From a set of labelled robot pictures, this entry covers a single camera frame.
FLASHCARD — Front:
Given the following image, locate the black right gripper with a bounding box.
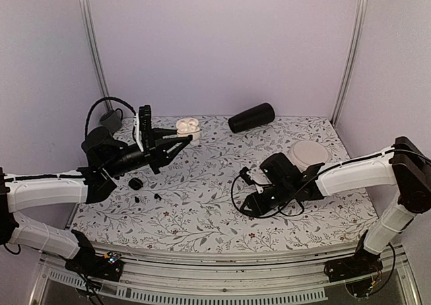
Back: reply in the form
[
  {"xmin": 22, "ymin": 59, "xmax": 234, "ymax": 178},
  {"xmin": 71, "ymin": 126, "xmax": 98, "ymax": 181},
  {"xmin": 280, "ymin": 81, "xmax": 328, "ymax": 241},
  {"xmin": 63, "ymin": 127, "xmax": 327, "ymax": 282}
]
[{"xmin": 240, "ymin": 181, "xmax": 294, "ymax": 217}]

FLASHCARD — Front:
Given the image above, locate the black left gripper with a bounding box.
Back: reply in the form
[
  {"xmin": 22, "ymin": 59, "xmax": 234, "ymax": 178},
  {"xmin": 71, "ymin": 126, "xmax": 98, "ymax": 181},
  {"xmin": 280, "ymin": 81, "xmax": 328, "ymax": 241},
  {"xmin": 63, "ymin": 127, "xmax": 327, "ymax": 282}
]
[{"xmin": 104, "ymin": 127, "xmax": 190, "ymax": 178}]

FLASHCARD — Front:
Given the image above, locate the white earbud charging case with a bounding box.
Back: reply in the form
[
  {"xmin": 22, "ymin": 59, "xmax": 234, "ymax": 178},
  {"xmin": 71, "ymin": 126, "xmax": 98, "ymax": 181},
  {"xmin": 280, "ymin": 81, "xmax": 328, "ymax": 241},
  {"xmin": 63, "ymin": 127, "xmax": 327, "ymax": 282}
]
[{"xmin": 176, "ymin": 117, "xmax": 201, "ymax": 146}]

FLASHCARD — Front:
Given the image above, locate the black round earbud case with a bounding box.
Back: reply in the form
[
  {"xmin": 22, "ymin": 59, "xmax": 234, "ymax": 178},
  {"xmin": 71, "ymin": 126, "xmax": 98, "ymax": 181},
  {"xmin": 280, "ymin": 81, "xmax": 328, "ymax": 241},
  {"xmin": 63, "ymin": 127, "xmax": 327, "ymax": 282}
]
[{"xmin": 128, "ymin": 178, "xmax": 143, "ymax": 191}]

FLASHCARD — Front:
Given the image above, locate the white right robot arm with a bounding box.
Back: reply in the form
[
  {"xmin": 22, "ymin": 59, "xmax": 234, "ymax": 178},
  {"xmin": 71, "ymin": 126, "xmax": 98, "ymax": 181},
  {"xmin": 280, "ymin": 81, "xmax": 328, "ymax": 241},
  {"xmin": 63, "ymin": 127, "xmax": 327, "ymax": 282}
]
[{"xmin": 237, "ymin": 137, "xmax": 430, "ymax": 275}]

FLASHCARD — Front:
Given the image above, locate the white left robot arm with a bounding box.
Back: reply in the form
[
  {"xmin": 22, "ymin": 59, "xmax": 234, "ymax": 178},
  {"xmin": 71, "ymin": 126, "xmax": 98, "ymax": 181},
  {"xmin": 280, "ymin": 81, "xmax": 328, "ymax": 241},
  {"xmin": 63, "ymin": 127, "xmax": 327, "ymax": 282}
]
[{"xmin": 1, "ymin": 127, "xmax": 193, "ymax": 274}]

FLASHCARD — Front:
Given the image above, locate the floral patterned table mat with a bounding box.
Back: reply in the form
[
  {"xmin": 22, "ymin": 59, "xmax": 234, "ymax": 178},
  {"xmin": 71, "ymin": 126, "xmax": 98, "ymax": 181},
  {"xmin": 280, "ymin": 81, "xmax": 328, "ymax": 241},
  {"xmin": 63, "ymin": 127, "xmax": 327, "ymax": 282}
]
[{"xmin": 71, "ymin": 116, "xmax": 377, "ymax": 254}]

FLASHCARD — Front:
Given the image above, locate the grey mug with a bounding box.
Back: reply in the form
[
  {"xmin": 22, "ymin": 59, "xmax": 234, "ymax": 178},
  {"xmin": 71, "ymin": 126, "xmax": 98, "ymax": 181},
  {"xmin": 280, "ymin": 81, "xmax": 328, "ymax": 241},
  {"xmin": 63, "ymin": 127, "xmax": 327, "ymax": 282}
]
[{"xmin": 99, "ymin": 108, "xmax": 124, "ymax": 133}]

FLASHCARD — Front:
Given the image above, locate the beige round plate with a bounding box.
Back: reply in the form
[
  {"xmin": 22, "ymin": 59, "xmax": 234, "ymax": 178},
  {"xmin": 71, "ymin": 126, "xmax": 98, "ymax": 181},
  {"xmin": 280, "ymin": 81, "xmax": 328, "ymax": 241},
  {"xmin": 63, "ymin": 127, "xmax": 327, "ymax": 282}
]
[{"xmin": 288, "ymin": 141, "xmax": 331, "ymax": 168}]

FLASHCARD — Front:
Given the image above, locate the black cylindrical speaker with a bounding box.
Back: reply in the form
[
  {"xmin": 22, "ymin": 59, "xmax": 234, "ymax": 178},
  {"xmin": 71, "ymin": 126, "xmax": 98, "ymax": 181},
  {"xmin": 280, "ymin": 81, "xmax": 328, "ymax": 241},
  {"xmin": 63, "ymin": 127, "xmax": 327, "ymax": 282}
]
[{"xmin": 228, "ymin": 102, "xmax": 275, "ymax": 133}]

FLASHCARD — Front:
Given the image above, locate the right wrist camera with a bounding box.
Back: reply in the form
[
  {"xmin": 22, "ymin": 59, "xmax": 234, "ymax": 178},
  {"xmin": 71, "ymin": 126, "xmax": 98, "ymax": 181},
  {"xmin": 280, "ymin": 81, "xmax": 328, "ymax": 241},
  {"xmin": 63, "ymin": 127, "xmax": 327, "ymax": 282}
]
[{"xmin": 239, "ymin": 167, "xmax": 272, "ymax": 194}]

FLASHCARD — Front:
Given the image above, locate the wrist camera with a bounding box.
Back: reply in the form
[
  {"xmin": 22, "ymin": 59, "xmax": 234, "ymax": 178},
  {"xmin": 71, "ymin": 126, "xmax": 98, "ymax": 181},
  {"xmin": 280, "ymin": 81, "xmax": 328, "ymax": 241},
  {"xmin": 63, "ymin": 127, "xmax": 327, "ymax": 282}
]
[
  {"xmin": 239, "ymin": 167, "xmax": 272, "ymax": 194},
  {"xmin": 133, "ymin": 104, "xmax": 152, "ymax": 152}
]

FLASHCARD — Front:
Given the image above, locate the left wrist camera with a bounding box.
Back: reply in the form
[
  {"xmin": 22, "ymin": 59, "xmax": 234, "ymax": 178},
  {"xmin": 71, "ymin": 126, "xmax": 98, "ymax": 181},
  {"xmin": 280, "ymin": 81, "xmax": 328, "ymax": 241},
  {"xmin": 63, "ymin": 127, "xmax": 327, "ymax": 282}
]
[{"xmin": 133, "ymin": 104, "xmax": 152, "ymax": 152}]

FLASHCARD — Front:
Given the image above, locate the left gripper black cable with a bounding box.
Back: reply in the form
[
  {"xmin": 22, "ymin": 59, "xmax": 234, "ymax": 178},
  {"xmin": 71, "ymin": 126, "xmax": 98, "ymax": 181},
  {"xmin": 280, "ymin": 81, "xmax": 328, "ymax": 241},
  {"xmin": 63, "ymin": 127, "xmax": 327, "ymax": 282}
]
[{"xmin": 83, "ymin": 96, "xmax": 139, "ymax": 141}]

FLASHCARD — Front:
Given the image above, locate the aluminium front rail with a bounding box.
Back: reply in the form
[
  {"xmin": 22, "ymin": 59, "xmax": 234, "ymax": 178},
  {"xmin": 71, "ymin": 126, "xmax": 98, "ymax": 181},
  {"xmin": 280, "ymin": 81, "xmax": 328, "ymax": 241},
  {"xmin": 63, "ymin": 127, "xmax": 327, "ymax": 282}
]
[{"xmin": 29, "ymin": 243, "xmax": 422, "ymax": 304}]

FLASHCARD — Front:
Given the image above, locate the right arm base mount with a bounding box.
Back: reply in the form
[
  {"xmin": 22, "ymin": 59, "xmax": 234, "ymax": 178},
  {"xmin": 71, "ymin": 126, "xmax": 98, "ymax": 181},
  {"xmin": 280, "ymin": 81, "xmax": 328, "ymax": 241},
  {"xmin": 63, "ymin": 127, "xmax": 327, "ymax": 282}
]
[{"xmin": 323, "ymin": 249, "xmax": 383, "ymax": 282}]

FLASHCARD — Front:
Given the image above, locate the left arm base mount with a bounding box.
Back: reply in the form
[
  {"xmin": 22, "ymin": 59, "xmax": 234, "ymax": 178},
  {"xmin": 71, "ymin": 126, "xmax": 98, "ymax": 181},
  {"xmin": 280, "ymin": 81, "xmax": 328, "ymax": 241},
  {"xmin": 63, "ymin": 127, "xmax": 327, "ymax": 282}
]
[{"xmin": 65, "ymin": 230, "xmax": 124, "ymax": 282}]

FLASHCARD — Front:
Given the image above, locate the left aluminium frame post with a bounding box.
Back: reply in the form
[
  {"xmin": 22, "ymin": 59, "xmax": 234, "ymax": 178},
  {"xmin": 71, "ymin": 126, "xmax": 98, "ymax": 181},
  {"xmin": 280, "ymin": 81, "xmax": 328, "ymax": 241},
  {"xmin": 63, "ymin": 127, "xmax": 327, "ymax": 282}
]
[{"xmin": 78, "ymin": 0, "xmax": 110, "ymax": 98}]

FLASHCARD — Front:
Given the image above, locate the aluminium frame post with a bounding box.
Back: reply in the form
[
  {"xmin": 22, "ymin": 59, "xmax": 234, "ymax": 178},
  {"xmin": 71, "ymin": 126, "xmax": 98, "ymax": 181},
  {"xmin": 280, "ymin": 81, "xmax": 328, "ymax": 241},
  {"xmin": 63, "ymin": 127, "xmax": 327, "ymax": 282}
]
[
  {"xmin": 78, "ymin": 0, "xmax": 110, "ymax": 98},
  {"xmin": 331, "ymin": 0, "xmax": 368, "ymax": 129}
]

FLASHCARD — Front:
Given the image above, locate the right aluminium frame post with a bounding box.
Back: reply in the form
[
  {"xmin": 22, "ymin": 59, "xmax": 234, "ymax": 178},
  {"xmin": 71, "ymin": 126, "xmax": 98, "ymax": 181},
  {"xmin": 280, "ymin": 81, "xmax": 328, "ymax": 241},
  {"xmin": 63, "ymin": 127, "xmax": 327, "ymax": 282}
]
[{"xmin": 331, "ymin": 0, "xmax": 368, "ymax": 129}]

